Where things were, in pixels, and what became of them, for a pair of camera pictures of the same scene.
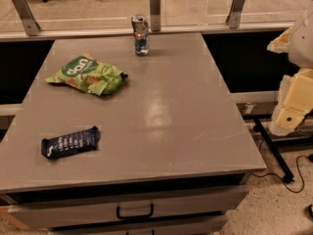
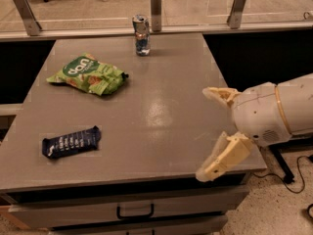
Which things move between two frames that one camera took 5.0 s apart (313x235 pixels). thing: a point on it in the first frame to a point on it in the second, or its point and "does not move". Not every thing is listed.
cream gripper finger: x=295 y=101 to x=230 y=149
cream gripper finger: x=280 y=44 to x=226 y=95
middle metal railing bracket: x=155 y=8 does not move
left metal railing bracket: x=26 y=17 does not move
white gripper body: x=302 y=44 to x=259 y=115
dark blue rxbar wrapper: x=85 y=140 does not move
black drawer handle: x=152 y=210 does not move
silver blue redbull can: x=141 y=34 does not move
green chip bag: x=84 y=71 does not move
